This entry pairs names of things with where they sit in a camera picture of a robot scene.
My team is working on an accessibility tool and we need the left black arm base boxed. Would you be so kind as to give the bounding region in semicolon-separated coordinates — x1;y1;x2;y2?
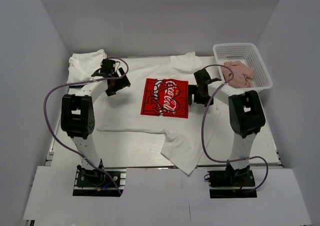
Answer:
72;165;125;197

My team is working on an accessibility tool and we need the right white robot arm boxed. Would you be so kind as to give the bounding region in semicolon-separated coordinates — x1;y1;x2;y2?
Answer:
188;69;266;185

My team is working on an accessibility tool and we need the white plastic basket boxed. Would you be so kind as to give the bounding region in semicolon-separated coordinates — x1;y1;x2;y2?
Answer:
213;43;273;91

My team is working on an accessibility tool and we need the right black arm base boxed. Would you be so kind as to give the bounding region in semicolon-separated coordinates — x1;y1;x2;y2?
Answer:
203;168;257;199

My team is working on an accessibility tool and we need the pink cloth in basket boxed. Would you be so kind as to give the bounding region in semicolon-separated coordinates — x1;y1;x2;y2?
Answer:
221;61;254;88

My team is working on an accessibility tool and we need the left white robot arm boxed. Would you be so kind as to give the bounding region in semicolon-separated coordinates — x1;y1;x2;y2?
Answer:
60;57;131;185

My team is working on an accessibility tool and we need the white Coca-Cola print t-shirt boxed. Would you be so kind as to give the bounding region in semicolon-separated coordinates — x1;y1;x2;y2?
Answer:
95;52;220;175

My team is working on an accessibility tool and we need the folded white t-shirt stack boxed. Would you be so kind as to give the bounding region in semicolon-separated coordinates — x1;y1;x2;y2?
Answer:
67;49;107;83

